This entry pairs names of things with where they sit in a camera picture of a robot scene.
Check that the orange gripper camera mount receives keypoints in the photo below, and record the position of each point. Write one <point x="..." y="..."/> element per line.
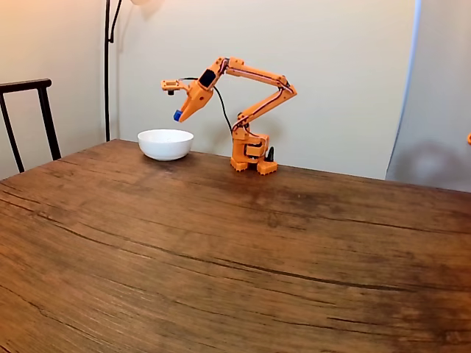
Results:
<point x="171" y="85"/>

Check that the blue cube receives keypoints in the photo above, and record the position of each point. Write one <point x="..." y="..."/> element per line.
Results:
<point x="178" y="115"/>

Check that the black table clamp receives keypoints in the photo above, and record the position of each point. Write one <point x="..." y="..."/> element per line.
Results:
<point x="271" y="154"/>

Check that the white bowl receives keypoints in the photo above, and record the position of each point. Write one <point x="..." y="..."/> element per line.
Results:
<point x="165" y="144"/>

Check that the dark wooden chair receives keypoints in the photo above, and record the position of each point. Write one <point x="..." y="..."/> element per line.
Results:
<point x="25" y="85"/>

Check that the black floor lamp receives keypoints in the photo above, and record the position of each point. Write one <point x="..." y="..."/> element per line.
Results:
<point x="107" y="73"/>

